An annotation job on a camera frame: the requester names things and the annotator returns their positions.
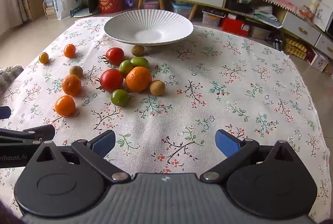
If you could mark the white paper shopping bag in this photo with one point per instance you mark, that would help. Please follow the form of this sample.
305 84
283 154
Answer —
65 3

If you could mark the red box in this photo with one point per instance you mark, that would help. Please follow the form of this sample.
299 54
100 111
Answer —
234 26

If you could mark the yellow cherry tomato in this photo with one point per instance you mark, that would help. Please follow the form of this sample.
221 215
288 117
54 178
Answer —
43 57

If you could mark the blue-lid clear storage box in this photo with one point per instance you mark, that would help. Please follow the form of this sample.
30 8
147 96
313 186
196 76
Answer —
182 9

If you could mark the small clear storage box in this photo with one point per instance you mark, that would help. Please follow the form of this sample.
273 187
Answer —
151 4

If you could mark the green tomato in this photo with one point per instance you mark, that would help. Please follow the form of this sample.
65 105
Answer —
120 97
139 62
126 67

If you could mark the red tomato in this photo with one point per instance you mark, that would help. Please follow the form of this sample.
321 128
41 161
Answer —
111 80
114 55

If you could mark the dark-lid clear storage box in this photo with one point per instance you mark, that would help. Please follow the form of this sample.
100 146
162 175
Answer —
213 18

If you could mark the orange tomato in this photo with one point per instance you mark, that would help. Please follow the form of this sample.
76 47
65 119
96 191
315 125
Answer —
65 105
69 50

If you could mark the brown kiwi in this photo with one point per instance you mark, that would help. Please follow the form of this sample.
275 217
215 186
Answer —
137 50

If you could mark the floral tablecloth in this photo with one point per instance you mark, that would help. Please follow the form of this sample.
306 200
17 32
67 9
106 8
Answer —
208 99

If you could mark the brown longan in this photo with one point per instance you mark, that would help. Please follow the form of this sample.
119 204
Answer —
76 71

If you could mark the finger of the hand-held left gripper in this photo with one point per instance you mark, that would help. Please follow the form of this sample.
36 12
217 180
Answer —
4 112
31 133

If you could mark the small mandarin orange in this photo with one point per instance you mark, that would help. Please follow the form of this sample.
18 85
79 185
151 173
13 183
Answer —
71 85

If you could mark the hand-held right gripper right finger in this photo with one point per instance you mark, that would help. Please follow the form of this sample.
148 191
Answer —
226 143

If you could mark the grey quilted blanket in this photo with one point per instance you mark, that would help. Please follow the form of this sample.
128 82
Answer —
9 75

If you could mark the yellow egg carton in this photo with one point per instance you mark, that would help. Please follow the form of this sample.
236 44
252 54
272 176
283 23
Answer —
296 48

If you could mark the white cardboard box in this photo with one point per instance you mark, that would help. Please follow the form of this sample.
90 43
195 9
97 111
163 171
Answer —
319 61

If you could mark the white ribbed plate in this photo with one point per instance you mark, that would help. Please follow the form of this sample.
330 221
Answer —
145 23

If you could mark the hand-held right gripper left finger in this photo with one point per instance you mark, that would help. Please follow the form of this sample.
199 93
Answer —
104 142

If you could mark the low cabinet with drawers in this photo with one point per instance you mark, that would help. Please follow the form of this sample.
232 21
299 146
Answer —
299 29

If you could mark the large mandarin orange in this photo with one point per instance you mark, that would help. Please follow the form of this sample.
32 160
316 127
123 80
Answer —
138 79

